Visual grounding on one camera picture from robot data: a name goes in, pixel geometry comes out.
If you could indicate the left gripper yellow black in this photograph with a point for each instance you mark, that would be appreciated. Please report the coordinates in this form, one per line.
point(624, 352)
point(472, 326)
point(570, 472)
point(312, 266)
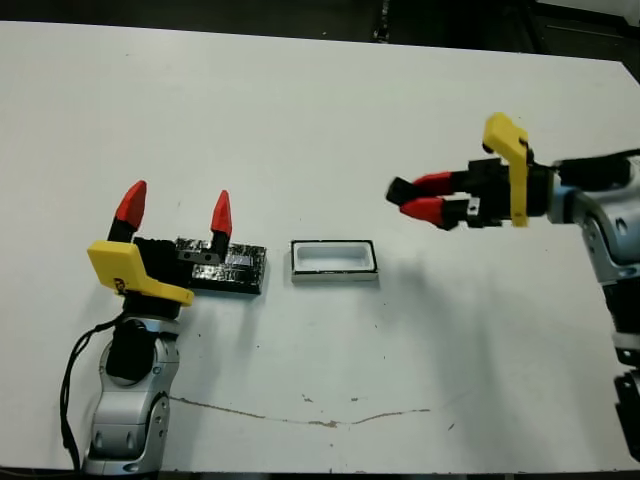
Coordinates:
point(120, 267)

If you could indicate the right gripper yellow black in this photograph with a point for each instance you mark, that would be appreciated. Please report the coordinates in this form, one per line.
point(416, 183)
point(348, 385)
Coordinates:
point(517, 175)

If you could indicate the black slim camera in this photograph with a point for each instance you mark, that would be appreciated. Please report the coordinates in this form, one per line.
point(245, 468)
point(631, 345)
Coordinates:
point(397, 190)

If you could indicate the black foil-wrapped box lid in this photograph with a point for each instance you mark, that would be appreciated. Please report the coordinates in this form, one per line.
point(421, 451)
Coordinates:
point(242, 272)

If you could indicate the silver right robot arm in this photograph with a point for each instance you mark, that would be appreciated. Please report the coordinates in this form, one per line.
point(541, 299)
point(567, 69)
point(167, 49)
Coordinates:
point(600, 225)

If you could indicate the dark floor stand foot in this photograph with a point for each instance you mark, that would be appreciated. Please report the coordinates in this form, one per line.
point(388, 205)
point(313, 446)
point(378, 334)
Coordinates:
point(382, 32)

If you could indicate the white camera box base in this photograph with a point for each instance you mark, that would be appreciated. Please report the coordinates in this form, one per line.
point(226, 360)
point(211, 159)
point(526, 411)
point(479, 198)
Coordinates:
point(334, 275)

